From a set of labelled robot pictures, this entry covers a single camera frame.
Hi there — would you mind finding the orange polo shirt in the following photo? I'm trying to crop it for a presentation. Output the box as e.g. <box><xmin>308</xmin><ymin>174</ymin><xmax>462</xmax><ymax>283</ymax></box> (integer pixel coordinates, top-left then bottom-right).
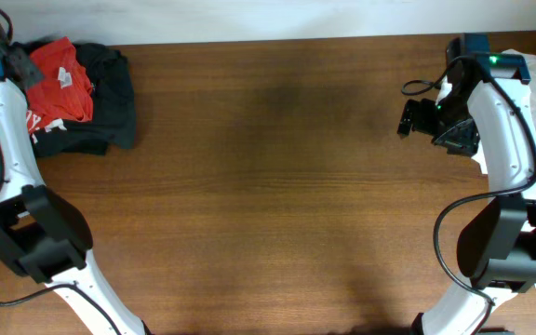
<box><xmin>26</xmin><ymin>37</ymin><xmax>94</xmax><ymax>134</ymax></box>

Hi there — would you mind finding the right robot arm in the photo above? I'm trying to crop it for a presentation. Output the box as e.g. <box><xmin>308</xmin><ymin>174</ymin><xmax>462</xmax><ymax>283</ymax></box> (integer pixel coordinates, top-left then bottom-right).
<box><xmin>397</xmin><ymin>33</ymin><xmax>536</xmax><ymax>334</ymax></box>

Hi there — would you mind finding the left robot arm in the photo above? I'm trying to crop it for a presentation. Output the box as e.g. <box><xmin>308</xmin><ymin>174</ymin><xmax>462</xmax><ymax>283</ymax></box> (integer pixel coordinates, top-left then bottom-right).
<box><xmin>0</xmin><ymin>9</ymin><xmax>150</xmax><ymax>334</ymax></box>

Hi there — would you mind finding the black folded shirt white lettering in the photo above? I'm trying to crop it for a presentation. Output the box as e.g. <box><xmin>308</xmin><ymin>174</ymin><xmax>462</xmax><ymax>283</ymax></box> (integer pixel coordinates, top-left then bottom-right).
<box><xmin>33</xmin><ymin>43</ymin><xmax>137</xmax><ymax>158</ymax></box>

